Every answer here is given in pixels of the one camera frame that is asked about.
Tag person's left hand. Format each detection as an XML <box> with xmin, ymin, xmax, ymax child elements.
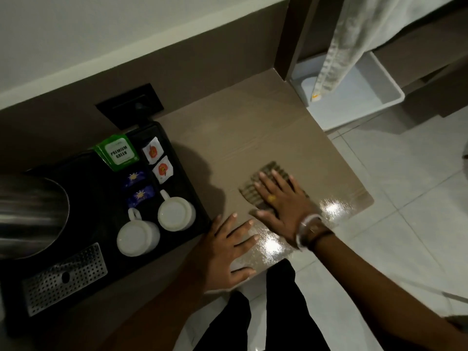
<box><xmin>197</xmin><ymin>213</ymin><xmax>261</xmax><ymax>293</ymax></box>

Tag person's right hand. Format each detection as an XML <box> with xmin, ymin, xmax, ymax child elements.
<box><xmin>252</xmin><ymin>169</ymin><xmax>324</xmax><ymax>250</ymax></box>

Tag brown ribbed cleaning cloth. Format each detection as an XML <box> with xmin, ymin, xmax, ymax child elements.
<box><xmin>238</xmin><ymin>161</ymin><xmax>310</xmax><ymax>211</ymax></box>

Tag person's right forearm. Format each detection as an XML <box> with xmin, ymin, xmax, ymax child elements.
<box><xmin>303</xmin><ymin>230</ymin><xmax>468</xmax><ymax>351</ymax></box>

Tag person's left forearm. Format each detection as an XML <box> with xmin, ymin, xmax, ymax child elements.
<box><xmin>100</xmin><ymin>265</ymin><xmax>234</xmax><ymax>351</ymax></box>

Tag white bangle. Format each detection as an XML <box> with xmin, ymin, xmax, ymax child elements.
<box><xmin>295</xmin><ymin>214</ymin><xmax>323</xmax><ymax>250</ymax></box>

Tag white ceramic cup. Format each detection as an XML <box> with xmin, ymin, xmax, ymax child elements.
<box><xmin>116</xmin><ymin>208</ymin><xmax>161</xmax><ymax>258</ymax></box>
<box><xmin>157</xmin><ymin>189</ymin><xmax>197</xmax><ymax>232</ymax></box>

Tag person's black trousers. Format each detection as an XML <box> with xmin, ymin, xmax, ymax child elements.
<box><xmin>193</xmin><ymin>259</ymin><xmax>331</xmax><ymax>351</ymax></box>

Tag white sachet with red print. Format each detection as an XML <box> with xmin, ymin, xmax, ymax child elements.
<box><xmin>152</xmin><ymin>156</ymin><xmax>174</xmax><ymax>185</ymax></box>
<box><xmin>141</xmin><ymin>136</ymin><xmax>163</xmax><ymax>165</ymax></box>

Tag blue sachet with star print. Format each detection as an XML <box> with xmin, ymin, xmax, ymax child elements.
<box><xmin>124</xmin><ymin>171</ymin><xmax>147</xmax><ymax>189</ymax></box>
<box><xmin>127</xmin><ymin>185</ymin><xmax>155</xmax><ymax>208</ymax></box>

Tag white plastic bin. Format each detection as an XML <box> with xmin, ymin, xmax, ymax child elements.
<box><xmin>290</xmin><ymin>51</ymin><xmax>406</xmax><ymax>132</ymax></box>

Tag green tea packet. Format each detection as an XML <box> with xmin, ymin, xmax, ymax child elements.
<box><xmin>91</xmin><ymin>134</ymin><xmax>140</xmax><ymax>172</ymax></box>

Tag black serving tray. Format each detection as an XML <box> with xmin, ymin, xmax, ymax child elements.
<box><xmin>0</xmin><ymin>120</ymin><xmax>213</xmax><ymax>327</ymax></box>

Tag brown wooden partition panel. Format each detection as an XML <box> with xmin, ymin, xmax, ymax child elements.
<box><xmin>274</xmin><ymin>0</ymin><xmax>323</xmax><ymax>83</ymax></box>

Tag perforated metal drip plate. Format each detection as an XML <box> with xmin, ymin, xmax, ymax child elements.
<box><xmin>22</xmin><ymin>243</ymin><xmax>109</xmax><ymax>318</ymax></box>

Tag white hanging towel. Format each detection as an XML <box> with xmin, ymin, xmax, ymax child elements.
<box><xmin>310</xmin><ymin>0</ymin><xmax>462</xmax><ymax>103</ymax></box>

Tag brown wooden cabinet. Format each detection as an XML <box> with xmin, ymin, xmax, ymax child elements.
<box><xmin>372</xmin><ymin>5</ymin><xmax>468</xmax><ymax>118</ymax></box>

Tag stainless steel kettle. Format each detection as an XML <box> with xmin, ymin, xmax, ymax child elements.
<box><xmin>0</xmin><ymin>173</ymin><xmax>70</xmax><ymax>261</ymax></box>

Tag dark thread bracelet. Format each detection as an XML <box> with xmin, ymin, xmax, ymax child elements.
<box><xmin>307</xmin><ymin>228</ymin><xmax>335</xmax><ymax>253</ymax></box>

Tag black wall socket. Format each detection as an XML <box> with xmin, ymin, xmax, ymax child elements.
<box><xmin>95</xmin><ymin>83</ymin><xmax>164</xmax><ymax>130</ymax></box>

